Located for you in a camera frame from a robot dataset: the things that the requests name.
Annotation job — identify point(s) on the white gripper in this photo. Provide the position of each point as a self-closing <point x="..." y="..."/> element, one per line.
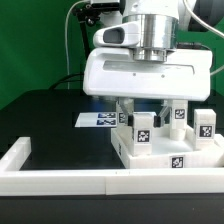
<point x="146" y="75"/>

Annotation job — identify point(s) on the white sheet with markers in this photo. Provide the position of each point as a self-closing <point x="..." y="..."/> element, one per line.
<point x="97" y="119"/>

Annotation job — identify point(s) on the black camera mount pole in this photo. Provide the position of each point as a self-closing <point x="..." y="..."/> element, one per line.
<point x="108" y="12"/>

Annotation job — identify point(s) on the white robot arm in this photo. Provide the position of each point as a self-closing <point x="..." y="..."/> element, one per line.
<point x="140" y="57"/>

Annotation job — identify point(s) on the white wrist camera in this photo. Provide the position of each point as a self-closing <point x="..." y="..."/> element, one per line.
<point x="123" y="35"/>

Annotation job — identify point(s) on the white square table top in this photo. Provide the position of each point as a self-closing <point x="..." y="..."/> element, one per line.
<point x="167" y="153"/>

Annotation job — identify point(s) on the white U-shaped obstacle fence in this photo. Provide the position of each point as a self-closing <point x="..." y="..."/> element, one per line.
<point x="16" y="182"/>

